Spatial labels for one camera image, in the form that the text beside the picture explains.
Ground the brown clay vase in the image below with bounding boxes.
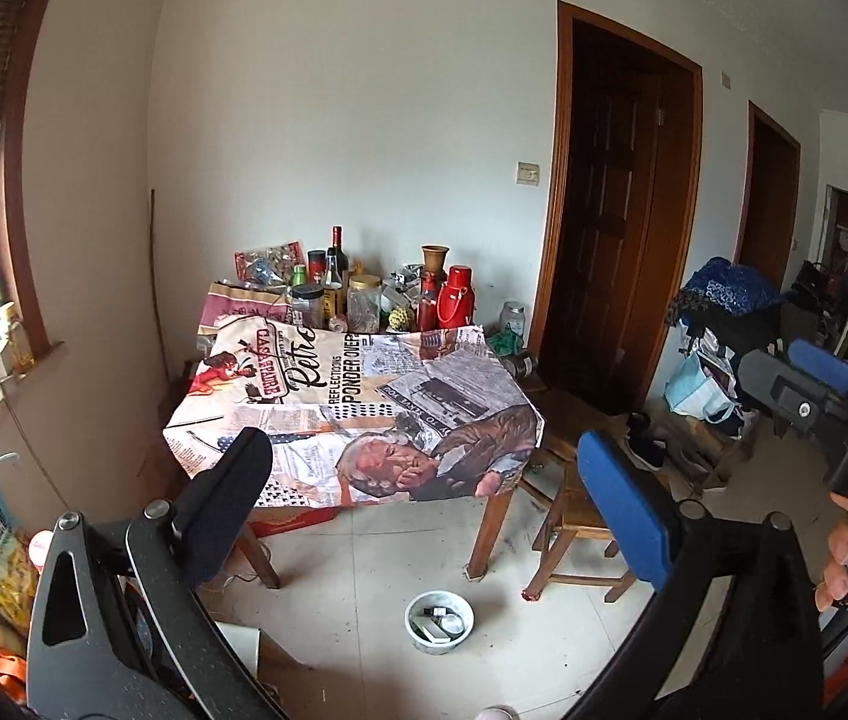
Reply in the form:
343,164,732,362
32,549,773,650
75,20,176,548
421,244,449,278

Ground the dark wine bottle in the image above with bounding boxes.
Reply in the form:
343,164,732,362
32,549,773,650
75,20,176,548
328,226,349,281

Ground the red thermos flask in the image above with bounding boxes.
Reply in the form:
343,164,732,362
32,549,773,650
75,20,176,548
437,265,474,328

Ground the glass jar beside table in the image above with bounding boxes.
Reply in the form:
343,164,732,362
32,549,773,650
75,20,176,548
499,301,527,340

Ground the dark lid snack jar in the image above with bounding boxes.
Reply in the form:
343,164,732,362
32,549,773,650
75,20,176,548
291,283,325,328

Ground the light blue tote bag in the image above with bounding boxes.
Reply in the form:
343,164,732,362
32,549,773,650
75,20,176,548
664,351,741,424

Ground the person's right hand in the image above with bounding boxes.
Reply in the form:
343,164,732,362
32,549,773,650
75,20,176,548
814,493,848,613

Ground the green cap bottle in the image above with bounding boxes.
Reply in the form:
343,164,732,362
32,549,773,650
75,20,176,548
292,265,307,286

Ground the newspaper print tablecloth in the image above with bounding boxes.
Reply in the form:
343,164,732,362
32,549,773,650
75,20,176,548
164,316,545,509

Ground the clear yellow-label liquor bottle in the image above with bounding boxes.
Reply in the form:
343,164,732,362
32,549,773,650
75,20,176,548
323,250,346,323

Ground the wooden stool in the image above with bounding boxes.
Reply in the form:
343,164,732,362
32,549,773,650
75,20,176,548
516,388,640,605

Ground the white trash bowl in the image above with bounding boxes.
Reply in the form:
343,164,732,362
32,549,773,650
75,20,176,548
403,590,476,655

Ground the wooden door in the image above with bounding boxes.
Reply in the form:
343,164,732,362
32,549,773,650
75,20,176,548
735,103,801,288
530,2,703,415

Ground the blue patterned bag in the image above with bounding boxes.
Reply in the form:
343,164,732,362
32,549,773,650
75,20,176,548
664,257,783,327

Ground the small red tin can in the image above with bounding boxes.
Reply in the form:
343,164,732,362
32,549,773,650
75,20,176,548
328,316,348,333

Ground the red sauce bottle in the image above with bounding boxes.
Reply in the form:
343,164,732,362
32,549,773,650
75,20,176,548
416,271,438,332

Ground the red snack bag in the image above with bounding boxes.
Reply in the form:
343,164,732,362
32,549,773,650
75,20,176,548
234,241,305,286

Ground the clear jar with seeds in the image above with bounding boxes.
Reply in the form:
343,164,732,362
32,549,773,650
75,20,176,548
348,273,382,333

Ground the yellow-green knobbly fruit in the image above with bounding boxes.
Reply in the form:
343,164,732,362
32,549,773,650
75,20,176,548
388,305,414,332

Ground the white wall switch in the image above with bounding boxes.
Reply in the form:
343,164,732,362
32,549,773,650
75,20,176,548
515,161,541,187

